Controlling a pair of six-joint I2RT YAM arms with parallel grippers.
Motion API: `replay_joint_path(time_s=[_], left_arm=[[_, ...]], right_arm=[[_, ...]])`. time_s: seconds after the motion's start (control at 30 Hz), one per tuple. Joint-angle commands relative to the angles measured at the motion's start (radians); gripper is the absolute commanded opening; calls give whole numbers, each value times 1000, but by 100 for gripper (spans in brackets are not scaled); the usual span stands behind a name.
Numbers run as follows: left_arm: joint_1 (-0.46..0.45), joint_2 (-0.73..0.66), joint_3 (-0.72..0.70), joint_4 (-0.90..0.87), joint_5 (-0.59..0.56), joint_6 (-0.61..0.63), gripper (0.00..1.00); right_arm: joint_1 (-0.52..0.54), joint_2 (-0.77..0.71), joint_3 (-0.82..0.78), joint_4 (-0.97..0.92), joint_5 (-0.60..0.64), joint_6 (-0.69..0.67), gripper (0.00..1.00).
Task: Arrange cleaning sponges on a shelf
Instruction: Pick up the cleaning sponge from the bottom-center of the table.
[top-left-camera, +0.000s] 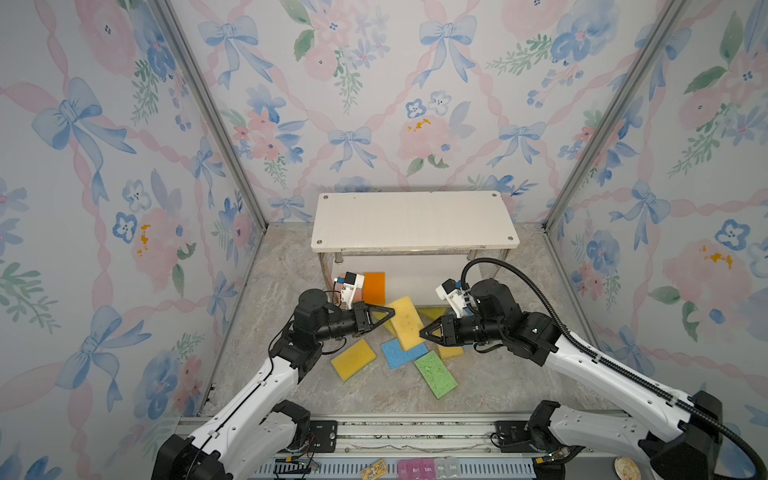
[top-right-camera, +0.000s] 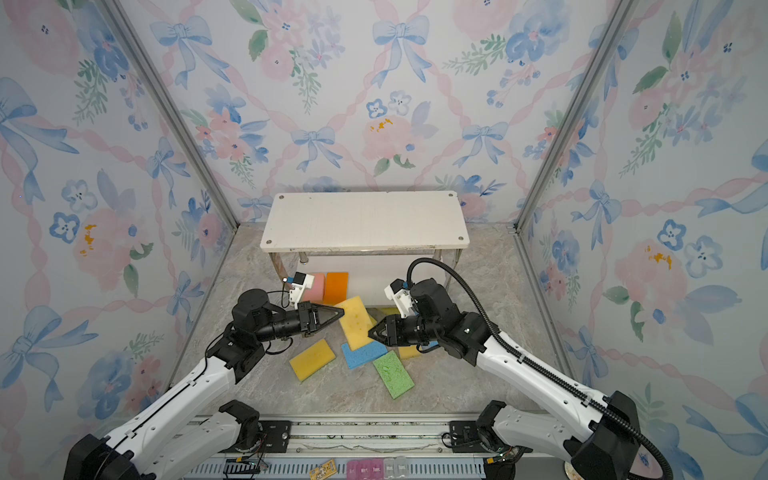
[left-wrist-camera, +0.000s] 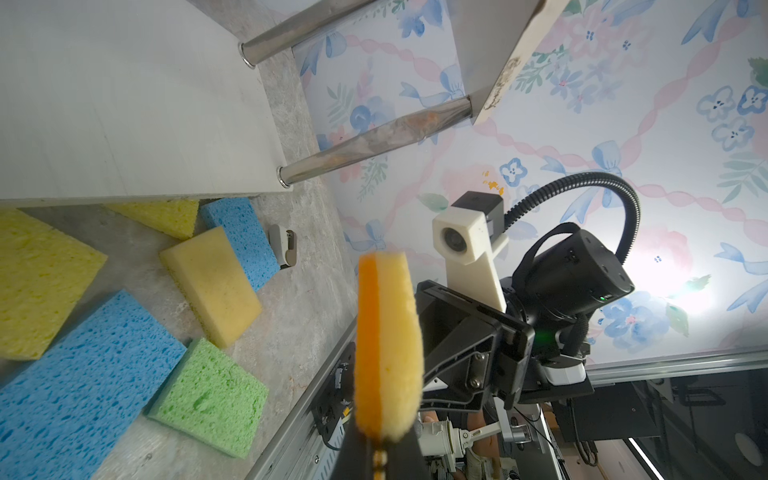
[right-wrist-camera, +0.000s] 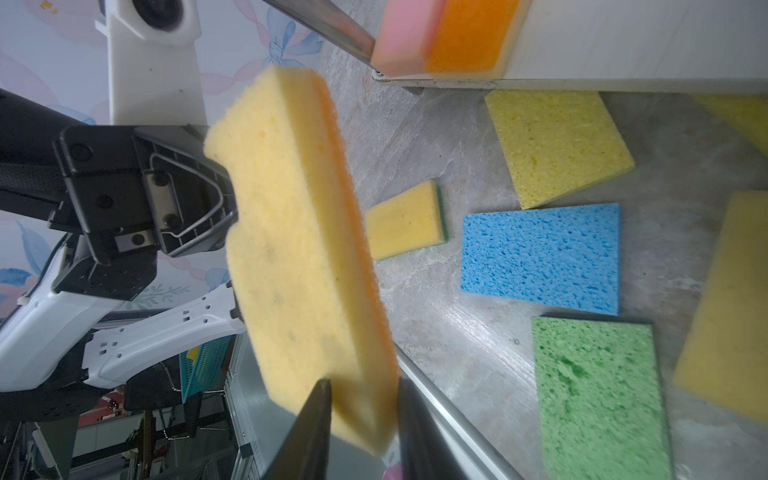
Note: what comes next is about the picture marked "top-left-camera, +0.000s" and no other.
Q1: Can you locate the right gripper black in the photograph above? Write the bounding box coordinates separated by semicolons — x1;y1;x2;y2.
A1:
417;312;504;345

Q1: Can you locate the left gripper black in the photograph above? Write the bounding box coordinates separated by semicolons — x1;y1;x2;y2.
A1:
314;302;393;344

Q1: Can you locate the dark yellow sponge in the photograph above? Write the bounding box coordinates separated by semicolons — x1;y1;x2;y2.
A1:
438;345;464;361

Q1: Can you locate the yellow sponge bottom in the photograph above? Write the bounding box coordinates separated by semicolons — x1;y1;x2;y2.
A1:
384;297;424;351

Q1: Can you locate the blue sponge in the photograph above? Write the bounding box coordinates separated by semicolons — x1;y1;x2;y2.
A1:
381;340;428;370

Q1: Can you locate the green sponge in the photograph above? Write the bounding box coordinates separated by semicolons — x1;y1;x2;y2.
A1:
414;351;458;399

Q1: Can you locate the white two-tier shelf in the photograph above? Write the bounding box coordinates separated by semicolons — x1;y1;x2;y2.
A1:
311;191;520;306

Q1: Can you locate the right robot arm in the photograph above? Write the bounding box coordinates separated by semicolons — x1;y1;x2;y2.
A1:
420;279;722;479

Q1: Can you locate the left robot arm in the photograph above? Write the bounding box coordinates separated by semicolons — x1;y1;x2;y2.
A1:
151;289;395;479

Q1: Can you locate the yellow sponge upper right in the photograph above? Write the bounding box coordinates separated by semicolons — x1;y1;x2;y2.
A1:
417;307;447;322

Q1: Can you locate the yellow sponge under orange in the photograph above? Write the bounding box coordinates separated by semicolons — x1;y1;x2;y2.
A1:
331;339;377;382

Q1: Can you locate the clear plastic box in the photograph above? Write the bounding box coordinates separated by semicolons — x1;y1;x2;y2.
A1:
434;457;461;480

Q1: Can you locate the pink plastic box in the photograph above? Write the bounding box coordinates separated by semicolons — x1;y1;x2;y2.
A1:
397;458;437;480

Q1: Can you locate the yellow patterned card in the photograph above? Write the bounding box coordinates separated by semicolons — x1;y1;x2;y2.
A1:
360;459;389;480

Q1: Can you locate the round patterned disc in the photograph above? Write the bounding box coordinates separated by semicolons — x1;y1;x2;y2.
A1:
614;457;642;480

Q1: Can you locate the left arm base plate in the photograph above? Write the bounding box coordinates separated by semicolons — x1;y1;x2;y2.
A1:
283;420;339;454

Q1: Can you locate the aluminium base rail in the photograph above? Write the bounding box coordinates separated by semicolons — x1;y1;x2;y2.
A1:
157;415;668;480

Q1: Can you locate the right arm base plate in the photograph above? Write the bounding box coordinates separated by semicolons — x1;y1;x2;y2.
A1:
489;420;584;456

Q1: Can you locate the black corrugated cable hose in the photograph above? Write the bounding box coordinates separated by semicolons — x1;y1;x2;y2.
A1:
460;257;768;480

